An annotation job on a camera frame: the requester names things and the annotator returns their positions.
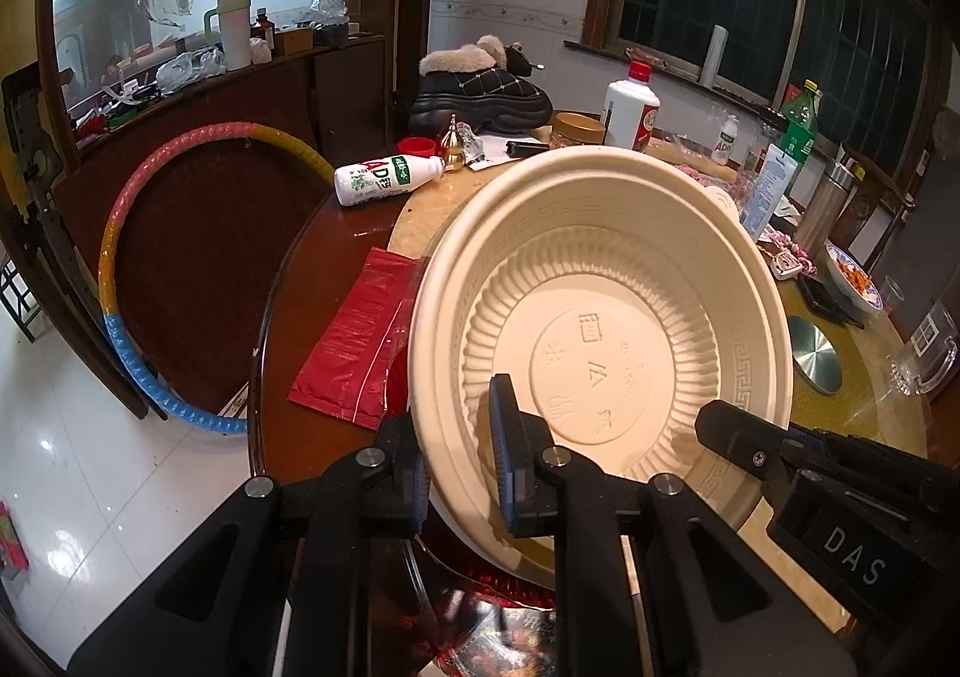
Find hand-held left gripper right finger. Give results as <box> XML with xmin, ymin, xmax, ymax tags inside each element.
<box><xmin>487</xmin><ymin>374</ymin><xmax>856</xmax><ymax>677</ymax></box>

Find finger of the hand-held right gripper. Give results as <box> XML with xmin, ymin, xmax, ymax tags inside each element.
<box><xmin>694</xmin><ymin>399</ymin><xmax>802</xmax><ymax>502</ymax></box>

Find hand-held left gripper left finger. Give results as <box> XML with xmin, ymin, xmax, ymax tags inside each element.
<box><xmin>67</xmin><ymin>413</ymin><xmax>432</xmax><ymax>677</ymax></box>

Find red glass plate gold rim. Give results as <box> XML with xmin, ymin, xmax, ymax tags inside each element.
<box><xmin>409</xmin><ymin>564</ymin><xmax>560</xmax><ymax>677</ymax></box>

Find large beige plastic bowl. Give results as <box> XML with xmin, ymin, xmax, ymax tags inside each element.
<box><xmin>407</xmin><ymin>146</ymin><xmax>796</xmax><ymax>592</ymax></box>

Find steel turntable disc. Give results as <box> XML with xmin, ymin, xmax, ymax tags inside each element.
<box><xmin>787</xmin><ymin>315</ymin><xmax>845</xmax><ymax>396</ymax></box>

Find gold glitter turntable mat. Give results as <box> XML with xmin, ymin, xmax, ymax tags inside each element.
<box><xmin>784</xmin><ymin>294</ymin><xmax>935</xmax><ymax>460</ymax></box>

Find red plastic bag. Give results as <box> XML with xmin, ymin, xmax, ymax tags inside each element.
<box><xmin>289</xmin><ymin>245</ymin><xmax>430</xmax><ymax>432</ymax></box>

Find black phone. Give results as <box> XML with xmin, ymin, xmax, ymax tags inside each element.
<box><xmin>796</xmin><ymin>272</ymin><xmax>865</xmax><ymax>331</ymax></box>

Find blue patterned plate with food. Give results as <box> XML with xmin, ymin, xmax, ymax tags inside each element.
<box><xmin>825</xmin><ymin>242</ymin><xmax>886</xmax><ymax>313</ymax></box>

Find glass beer mug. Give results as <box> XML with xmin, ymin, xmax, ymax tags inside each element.
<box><xmin>890</xmin><ymin>305</ymin><xmax>960</xmax><ymax>397</ymax></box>

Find small clear plastic cup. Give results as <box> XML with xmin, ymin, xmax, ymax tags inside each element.
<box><xmin>876</xmin><ymin>275</ymin><xmax>908</xmax><ymax>316</ymax></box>

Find stainless steel thermos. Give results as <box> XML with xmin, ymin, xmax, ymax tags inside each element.
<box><xmin>795</xmin><ymin>164</ymin><xmax>860</xmax><ymax>259</ymax></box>

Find white squeeze tube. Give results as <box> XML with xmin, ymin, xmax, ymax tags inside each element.
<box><xmin>739</xmin><ymin>144</ymin><xmax>797</xmax><ymax>243</ymax></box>

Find grey refrigerator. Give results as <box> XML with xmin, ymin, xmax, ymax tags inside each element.
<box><xmin>870</xmin><ymin>144</ymin><xmax>960</xmax><ymax>288</ymax></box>

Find small white drink bottle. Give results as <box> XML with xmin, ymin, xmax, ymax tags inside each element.
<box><xmin>711</xmin><ymin>114</ymin><xmax>740</xmax><ymax>166</ymax></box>

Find white milk drink bottle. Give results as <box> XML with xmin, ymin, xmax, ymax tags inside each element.
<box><xmin>333</xmin><ymin>154</ymin><xmax>446</xmax><ymax>208</ymax></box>

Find gold bell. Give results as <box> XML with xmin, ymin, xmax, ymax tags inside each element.
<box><xmin>442</xmin><ymin>114</ymin><xmax>470</xmax><ymax>172</ymax></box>

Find green plastic bottle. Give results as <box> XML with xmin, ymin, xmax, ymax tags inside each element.
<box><xmin>778</xmin><ymin>80</ymin><xmax>823</xmax><ymax>166</ymax></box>

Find amber jar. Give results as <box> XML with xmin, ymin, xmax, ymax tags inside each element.
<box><xmin>551</xmin><ymin>112</ymin><xmax>607</xmax><ymax>151</ymax></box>

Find white liquor bottle red cap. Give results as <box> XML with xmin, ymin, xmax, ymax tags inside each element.
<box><xmin>602</xmin><ymin>60</ymin><xmax>662</xmax><ymax>153</ymax></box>

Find colourful hula hoop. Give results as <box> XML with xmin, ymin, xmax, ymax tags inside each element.
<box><xmin>97</xmin><ymin>120</ymin><xmax>338</xmax><ymax>436</ymax></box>

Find fur lined black shoes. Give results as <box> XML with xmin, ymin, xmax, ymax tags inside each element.
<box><xmin>407</xmin><ymin>35</ymin><xmax>556</xmax><ymax>138</ymax></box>

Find colourful box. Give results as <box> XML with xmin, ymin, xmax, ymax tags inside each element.
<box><xmin>0</xmin><ymin>501</ymin><xmax>31</xmax><ymax>582</ymax></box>

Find white paper roll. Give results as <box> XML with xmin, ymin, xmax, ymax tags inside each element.
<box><xmin>701</xmin><ymin>24</ymin><xmax>731</xmax><ymax>85</ymax></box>

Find wooden sideboard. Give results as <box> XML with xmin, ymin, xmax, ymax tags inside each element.
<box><xmin>52</xmin><ymin>32</ymin><xmax>391</xmax><ymax>198</ymax></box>

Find clear plastic bag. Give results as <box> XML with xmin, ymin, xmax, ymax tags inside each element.
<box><xmin>155</xmin><ymin>45</ymin><xmax>227</xmax><ymax>95</ymax></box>

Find pink bead bracelet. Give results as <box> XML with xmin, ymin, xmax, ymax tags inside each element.
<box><xmin>757</xmin><ymin>230</ymin><xmax>820</xmax><ymax>277</ymax></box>

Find white tumbler with handle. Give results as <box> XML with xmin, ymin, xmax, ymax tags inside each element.
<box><xmin>204</xmin><ymin>0</ymin><xmax>254</xmax><ymax>72</ymax></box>

